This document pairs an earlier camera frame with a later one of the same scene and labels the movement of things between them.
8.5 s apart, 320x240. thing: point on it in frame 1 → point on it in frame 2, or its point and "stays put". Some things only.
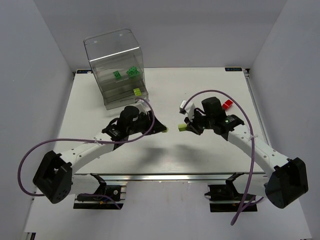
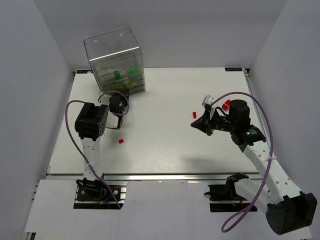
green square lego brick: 117,75 stays put
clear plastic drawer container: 117,61 stays put
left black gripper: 149,122 → 119,119
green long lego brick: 133,71 stays put
